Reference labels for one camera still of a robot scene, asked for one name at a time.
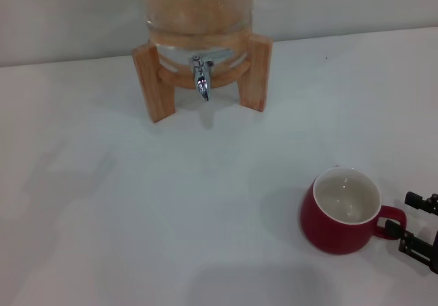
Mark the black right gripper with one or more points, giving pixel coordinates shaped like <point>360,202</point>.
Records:
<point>436,251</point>

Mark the glass water dispenser jar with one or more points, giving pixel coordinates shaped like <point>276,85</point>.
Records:
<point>198,8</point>

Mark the chrome faucet tap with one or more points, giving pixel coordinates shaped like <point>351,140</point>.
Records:
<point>202,80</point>

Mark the red ceramic cup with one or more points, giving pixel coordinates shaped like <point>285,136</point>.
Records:
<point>321,230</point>

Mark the wooden dispenser stand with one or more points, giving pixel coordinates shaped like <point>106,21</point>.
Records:
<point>148,80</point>

